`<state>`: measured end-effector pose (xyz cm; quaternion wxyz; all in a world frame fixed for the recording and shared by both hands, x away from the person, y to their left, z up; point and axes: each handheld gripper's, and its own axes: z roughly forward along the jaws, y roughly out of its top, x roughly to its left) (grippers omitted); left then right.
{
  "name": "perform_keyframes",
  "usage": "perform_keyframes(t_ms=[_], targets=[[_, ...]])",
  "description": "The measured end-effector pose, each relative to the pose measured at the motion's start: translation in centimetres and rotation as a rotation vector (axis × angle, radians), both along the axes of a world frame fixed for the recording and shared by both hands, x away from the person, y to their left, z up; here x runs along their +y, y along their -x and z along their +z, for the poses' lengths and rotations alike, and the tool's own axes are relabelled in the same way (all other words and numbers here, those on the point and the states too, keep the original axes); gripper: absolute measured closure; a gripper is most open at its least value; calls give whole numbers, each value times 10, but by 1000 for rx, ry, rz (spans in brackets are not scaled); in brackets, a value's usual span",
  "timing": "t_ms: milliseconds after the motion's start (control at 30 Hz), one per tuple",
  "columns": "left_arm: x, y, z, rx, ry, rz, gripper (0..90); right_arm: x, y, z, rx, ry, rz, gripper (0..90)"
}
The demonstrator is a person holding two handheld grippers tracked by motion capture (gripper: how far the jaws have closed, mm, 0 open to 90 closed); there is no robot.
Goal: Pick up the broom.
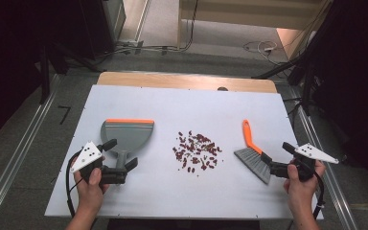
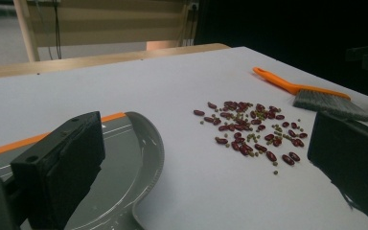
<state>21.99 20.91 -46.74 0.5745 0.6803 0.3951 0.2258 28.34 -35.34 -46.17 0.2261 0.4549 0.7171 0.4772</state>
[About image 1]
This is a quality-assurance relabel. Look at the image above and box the pile of red beans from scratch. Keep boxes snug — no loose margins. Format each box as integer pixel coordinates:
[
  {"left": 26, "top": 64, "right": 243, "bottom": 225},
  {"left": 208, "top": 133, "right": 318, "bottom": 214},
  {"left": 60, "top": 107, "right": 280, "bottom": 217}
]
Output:
[{"left": 172, "top": 129, "right": 223, "bottom": 173}]

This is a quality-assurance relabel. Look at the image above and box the person's right hand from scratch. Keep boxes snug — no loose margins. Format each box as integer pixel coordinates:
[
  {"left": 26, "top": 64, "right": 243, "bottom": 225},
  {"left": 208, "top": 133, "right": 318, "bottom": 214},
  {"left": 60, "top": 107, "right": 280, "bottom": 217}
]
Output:
[{"left": 283, "top": 159, "right": 327, "bottom": 214}]

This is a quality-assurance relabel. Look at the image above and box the white floor cable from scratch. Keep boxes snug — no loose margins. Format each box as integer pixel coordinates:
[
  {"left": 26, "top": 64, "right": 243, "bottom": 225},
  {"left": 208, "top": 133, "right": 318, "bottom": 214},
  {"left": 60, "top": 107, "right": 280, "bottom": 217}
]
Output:
[{"left": 242, "top": 39, "right": 280, "bottom": 58}]

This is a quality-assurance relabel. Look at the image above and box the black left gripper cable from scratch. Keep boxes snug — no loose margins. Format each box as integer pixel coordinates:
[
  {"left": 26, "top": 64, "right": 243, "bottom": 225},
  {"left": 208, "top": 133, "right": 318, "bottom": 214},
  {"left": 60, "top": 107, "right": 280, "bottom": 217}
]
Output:
[{"left": 64, "top": 151, "right": 84, "bottom": 219}]

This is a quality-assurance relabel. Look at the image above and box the brown cardboard panel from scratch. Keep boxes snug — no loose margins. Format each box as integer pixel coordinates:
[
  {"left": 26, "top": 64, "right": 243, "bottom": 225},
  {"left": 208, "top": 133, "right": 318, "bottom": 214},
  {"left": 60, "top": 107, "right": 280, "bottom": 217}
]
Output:
[{"left": 276, "top": 28, "right": 305, "bottom": 60}]

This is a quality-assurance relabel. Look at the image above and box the black curtain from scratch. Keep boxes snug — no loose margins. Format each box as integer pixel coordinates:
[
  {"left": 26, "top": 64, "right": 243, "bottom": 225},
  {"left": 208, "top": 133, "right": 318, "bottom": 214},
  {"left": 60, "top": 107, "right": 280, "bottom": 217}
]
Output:
[
  {"left": 0, "top": 0, "right": 114, "bottom": 150},
  {"left": 295, "top": 0, "right": 368, "bottom": 190}
]

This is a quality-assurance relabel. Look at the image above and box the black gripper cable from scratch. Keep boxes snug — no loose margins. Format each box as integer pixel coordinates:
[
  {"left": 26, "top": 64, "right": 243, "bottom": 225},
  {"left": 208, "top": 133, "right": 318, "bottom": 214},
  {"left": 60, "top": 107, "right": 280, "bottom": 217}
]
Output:
[
  {"left": 64, "top": 151, "right": 84, "bottom": 219},
  {"left": 312, "top": 172, "right": 326, "bottom": 219}
]

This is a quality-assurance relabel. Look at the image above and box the white board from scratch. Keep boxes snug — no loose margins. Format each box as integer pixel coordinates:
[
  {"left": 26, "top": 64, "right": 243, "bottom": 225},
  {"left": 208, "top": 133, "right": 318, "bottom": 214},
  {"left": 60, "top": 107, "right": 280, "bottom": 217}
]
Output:
[{"left": 43, "top": 84, "right": 324, "bottom": 220}]

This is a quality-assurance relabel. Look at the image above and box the aluminium floor rail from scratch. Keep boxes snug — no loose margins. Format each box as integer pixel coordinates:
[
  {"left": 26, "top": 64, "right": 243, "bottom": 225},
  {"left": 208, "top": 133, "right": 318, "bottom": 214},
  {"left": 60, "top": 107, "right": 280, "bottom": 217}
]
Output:
[
  {"left": 288, "top": 87, "right": 360, "bottom": 230},
  {"left": 0, "top": 74, "right": 63, "bottom": 230}
]

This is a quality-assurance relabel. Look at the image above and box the black floor cable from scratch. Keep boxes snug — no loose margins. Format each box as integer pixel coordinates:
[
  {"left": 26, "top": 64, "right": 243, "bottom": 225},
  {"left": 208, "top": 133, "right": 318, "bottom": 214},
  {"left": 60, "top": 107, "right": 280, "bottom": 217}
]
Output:
[{"left": 113, "top": 0, "right": 200, "bottom": 55}]

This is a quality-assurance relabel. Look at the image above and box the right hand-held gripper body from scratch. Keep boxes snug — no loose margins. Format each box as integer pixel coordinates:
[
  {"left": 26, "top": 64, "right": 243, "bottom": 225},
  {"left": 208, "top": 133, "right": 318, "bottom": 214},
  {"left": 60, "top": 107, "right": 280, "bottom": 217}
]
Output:
[{"left": 269, "top": 143, "right": 339, "bottom": 182}]

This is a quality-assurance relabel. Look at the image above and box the grey cabinet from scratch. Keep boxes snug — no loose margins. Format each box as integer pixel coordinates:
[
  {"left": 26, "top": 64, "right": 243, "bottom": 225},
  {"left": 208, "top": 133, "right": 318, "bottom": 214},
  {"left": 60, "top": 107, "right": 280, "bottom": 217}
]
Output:
[{"left": 103, "top": 0, "right": 127, "bottom": 42}]

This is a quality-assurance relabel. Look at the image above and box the wooden table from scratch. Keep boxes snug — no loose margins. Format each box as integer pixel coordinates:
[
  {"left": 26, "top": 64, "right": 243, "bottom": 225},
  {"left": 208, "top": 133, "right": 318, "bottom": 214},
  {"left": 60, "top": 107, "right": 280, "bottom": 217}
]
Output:
[{"left": 96, "top": 71, "right": 278, "bottom": 94}]

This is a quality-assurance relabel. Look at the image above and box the grey dustpan with orange edge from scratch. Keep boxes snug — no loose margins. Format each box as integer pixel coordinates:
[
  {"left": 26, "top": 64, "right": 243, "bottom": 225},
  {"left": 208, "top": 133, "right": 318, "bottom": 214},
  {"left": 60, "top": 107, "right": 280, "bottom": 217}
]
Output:
[{"left": 100, "top": 118, "right": 155, "bottom": 172}]

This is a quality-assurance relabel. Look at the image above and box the light wooden furniture frame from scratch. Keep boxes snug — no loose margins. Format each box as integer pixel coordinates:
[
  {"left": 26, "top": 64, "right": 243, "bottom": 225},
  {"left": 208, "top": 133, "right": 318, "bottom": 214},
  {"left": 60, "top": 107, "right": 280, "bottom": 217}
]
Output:
[{"left": 176, "top": 0, "right": 332, "bottom": 51}]

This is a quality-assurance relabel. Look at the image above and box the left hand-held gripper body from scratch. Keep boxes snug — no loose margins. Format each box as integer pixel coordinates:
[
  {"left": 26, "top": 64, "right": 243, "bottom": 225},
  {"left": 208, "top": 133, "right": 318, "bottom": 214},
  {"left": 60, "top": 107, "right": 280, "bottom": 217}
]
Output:
[{"left": 70, "top": 141, "right": 128, "bottom": 186}]

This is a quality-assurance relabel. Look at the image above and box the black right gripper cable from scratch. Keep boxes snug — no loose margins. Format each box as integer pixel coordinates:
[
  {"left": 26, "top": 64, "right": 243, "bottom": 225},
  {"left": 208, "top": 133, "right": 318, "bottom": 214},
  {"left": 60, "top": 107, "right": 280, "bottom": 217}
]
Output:
[{"left": 312, "top": 172, "right": 326, "bottom": 219}]

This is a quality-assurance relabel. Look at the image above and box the grey brush with orange handle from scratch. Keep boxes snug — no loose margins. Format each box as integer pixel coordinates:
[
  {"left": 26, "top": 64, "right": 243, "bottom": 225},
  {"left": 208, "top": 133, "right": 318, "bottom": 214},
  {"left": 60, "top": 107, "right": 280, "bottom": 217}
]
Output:
[{"left": 234, "top": 119, "right": 272, "bottom": 185}]

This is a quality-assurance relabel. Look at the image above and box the person's left hand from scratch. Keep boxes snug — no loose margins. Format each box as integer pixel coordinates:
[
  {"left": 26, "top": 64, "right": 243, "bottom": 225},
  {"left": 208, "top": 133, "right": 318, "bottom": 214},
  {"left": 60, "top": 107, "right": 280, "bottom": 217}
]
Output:
[{"left": 71, "top": 155, "right": 109, "bottom": 214}]

